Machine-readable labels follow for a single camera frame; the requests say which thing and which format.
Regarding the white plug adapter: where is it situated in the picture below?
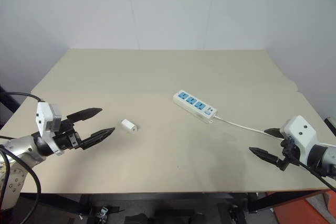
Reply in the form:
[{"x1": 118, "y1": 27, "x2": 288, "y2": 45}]
[{"x1": 121, "y1": 119, "x2": 139, "y2": 134}]

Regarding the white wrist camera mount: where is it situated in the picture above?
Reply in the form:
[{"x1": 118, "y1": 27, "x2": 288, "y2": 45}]
[
  {"x1": 279, "y1": 115, "x2": 320, "y2": 165},
  {"x1": 35, "y1": 101, "x2": 62, "y2": 156}
]

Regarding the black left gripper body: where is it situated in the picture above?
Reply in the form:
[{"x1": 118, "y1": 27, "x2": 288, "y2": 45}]
[{"x1": 53, "y1": 119, "x2": 85, "y2": 153}]

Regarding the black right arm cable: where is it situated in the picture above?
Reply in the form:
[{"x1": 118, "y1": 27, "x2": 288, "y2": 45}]
[{"x1": 285, "y1": 140, "x2": 336, "y2": 195}]

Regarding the white power cord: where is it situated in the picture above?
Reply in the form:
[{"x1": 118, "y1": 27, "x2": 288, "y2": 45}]
[{"x1": 212, "y1": 115, "x2": 283, "y2": 137}]

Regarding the silver metal clamp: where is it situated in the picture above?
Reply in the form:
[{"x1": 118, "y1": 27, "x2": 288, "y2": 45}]
[{"x1": 96, "y1": 207, "x2": 109, "y2": 223}]

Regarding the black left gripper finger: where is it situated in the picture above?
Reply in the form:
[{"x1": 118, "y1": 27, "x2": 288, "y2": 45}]
[
  {"x1": 66, "y1": 107, "x2": 103, "y2": 123},
  {"x1": 80, "y1": 127, "x2": 116, "y2": 150}
]

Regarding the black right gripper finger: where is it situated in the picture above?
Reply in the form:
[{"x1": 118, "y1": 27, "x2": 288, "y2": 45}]
[
  {"x1": 248, "y1": 147, "x2": 282, "y2": 166},
  {"x1": 264, "y1": 127, "x2": 285, "y2": 139}
]

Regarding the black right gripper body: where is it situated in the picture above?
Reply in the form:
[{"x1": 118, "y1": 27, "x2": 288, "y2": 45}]
[{"x1": 278, "y1": 137, "x2": 302, "y2": 172}]

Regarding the black stand beside table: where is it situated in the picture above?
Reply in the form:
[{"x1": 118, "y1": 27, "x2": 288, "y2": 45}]
[{"x1": 0, "y1": 83, "x2": 19, "y2": 128}]

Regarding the black table frame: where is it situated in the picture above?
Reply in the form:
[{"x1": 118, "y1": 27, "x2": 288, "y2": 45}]
[{"x1": 15, "y1": 190, "x2": 336, "y2": 224}]

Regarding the white power strip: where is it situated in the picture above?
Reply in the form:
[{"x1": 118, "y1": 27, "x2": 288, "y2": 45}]
[{"x1": 172, "y1": 90, "x2": 218, "y2": 125}]

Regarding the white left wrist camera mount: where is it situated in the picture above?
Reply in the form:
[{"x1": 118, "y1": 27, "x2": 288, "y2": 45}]
[{"x1": 35, "y1": 101, "x2": 62, "y2": 156}]

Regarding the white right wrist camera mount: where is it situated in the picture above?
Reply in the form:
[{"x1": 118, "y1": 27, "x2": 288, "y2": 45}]
[{"x1": 279, "y1": 115, "x2": 320, "y2": 165}]

